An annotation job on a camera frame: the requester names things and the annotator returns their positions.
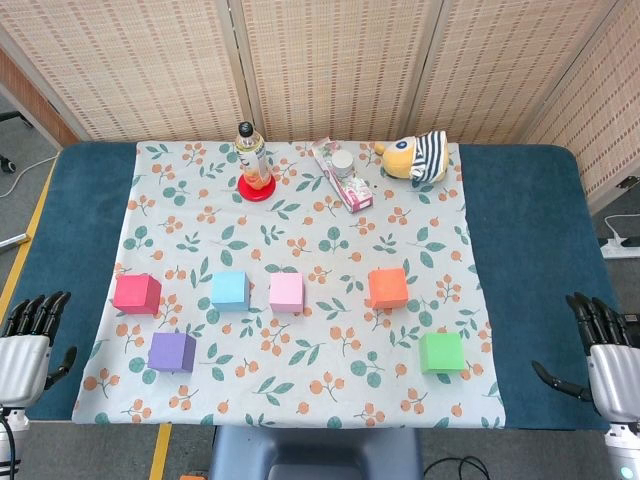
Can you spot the small white jar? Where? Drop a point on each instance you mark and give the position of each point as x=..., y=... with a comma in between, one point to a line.
x=342, y=161

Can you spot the red round coaster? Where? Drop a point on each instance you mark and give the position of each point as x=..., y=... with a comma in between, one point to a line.
x=257, y=194

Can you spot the grey metal bar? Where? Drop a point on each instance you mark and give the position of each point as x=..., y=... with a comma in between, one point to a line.
x=12, y=242

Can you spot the floral print tablecloth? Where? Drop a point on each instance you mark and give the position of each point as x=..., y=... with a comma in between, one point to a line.
x=300, y=240

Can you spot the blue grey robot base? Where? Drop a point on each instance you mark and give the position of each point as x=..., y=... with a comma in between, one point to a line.
x=315, y=450

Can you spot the purple cube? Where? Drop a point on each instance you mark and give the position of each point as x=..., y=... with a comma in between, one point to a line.
x=170, y=352

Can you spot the yellow plush toy striped shirt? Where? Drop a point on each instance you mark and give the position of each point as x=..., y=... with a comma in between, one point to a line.
x=410, y=160

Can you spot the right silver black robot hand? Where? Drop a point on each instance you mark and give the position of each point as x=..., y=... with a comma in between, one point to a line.
x=617, y=380

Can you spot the pink cube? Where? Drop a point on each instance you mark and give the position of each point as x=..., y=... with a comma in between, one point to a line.
x=286, y=294

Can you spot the white power strip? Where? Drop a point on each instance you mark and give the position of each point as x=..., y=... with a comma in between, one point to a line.
x=620, y=248

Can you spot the red cube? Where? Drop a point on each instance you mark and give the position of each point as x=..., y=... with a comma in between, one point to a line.
x=134, y=295

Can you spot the orange cube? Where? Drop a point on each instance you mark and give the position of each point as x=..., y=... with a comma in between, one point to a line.
x=387, y=289

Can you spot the green cube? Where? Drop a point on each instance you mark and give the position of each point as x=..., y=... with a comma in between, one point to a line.
x=441, y=352

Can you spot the small orange object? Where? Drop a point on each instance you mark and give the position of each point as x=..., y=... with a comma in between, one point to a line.
x=192, y=477

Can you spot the orange drink plastic bottle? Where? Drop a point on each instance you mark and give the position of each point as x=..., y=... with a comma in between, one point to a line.
x=250, y=160

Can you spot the light blue cube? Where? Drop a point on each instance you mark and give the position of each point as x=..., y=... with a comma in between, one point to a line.
x=230, y=292

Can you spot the black floor device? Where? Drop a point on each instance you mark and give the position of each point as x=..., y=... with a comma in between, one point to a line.
x=634, y=317

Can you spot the pink floral carton box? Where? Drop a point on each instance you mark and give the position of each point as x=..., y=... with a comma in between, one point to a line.
x=357, y=192

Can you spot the teal table cover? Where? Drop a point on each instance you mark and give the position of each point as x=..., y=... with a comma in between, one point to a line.
x=525, y=225

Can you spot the woven bamboo folding screen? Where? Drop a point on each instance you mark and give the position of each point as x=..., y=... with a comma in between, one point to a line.
x=350, y=60

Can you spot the black office chair base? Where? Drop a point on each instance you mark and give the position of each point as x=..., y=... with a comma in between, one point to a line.
x=10, y=117

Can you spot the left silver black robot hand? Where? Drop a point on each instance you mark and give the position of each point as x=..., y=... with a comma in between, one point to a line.
x=22, y=367

